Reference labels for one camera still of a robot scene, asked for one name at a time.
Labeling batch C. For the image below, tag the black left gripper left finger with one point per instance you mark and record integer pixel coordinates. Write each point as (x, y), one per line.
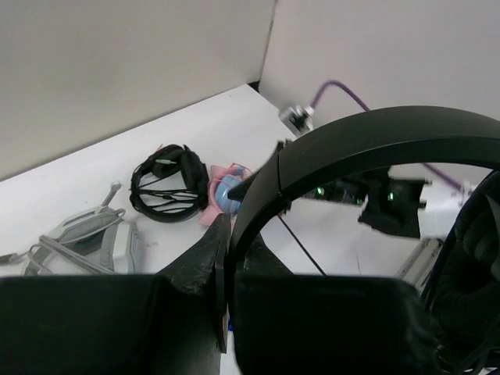
(170, 322)

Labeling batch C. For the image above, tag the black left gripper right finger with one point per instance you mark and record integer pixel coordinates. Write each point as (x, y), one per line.
(303, 324)

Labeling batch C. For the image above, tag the black Panasonic headphones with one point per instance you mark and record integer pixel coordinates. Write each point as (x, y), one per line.
(461, 296)

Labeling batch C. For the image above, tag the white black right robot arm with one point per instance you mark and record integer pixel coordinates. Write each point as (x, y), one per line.
(401, 207)

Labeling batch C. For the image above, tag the grey white headphones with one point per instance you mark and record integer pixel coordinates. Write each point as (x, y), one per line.
(97, 241)

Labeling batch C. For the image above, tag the black wrapped headphones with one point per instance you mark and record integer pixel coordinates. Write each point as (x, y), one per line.
(170, 186)

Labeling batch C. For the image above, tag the pink and blue headphones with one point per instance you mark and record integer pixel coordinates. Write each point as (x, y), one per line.
(221, 180)

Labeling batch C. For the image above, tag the aluminium base frame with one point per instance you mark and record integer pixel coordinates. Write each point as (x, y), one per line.
(416, 269)

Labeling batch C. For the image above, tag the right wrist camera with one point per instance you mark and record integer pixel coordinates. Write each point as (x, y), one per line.
(297, 118)

